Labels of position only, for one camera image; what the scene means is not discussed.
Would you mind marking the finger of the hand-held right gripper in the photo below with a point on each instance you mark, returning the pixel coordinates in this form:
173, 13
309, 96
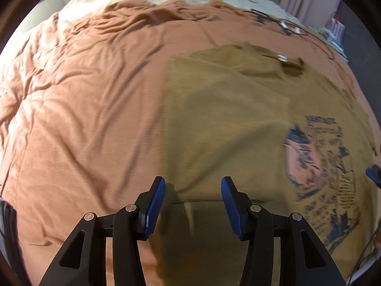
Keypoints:
375, 173

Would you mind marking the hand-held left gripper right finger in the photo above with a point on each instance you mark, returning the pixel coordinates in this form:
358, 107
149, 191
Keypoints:
230, 205

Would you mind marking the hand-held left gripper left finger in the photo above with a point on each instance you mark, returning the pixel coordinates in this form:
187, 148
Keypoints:
154, 205

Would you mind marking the olive printed t-shirt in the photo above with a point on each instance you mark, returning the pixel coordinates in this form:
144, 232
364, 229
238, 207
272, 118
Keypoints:
232, 125

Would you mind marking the orange-brown blanket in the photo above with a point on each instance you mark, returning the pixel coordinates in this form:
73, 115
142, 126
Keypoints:
89, 110

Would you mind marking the red striped paper bag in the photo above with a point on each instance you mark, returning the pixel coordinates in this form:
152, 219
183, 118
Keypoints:
336, 31

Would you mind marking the person's dark clothing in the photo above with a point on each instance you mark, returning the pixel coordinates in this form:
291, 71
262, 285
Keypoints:
7, 229

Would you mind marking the cream padded headboard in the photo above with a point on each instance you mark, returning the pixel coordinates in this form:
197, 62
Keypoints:
38, 18

